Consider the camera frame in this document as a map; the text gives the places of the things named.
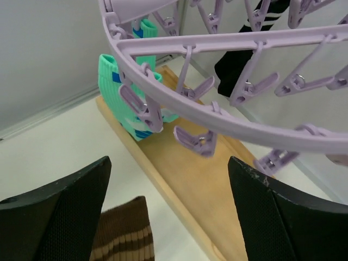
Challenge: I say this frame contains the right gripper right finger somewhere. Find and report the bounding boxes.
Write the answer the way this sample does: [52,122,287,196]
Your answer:
[228,157,347,260]

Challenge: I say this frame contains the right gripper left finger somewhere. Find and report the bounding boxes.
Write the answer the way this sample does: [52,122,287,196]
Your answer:
[1,156,111,260]

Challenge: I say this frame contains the brown cream striped sock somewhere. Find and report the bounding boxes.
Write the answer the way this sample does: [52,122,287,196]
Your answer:
[89,196,155,260]

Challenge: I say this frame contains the purple round clip hanger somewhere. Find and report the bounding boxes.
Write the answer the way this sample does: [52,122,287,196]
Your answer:
[98,1,347,176]

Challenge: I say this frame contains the teal patterned sock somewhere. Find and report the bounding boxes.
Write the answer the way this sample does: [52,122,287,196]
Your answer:
[132,18,180,123]
[98,54,153,141]

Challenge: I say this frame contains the thin black sock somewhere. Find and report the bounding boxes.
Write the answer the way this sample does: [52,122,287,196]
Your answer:
[214,0,290,97]

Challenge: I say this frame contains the wooden hanger rack frame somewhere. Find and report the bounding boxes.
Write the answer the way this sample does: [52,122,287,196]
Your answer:
[95,64,278,261]

